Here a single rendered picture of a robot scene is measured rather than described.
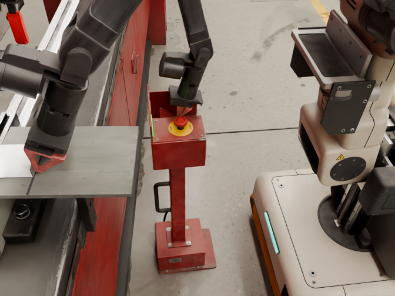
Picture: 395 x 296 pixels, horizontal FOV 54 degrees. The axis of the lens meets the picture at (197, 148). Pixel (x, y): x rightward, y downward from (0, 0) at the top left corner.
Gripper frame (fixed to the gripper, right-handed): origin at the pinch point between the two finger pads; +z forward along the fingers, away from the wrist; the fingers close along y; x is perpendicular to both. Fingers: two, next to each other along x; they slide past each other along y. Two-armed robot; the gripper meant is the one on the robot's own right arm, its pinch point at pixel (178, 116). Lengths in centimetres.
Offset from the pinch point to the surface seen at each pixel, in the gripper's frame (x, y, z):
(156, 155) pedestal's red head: 15.3, 7.2, 3.5
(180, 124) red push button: 11.6, 2.4, -6.4
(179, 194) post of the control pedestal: 8.3, -7.4, 28.7
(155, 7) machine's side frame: -173, -12, 43
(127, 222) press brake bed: -9, 3, 73
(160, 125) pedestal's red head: 8.5, 6.9, -2.3
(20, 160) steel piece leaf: 40, 39, -16
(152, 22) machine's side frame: -173, -13, 55
